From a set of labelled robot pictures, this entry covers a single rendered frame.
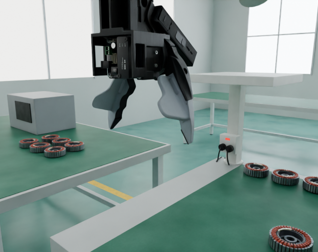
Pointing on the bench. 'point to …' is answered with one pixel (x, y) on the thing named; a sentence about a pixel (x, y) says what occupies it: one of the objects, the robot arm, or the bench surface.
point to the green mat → (228, 218)
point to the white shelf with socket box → (236, 96)
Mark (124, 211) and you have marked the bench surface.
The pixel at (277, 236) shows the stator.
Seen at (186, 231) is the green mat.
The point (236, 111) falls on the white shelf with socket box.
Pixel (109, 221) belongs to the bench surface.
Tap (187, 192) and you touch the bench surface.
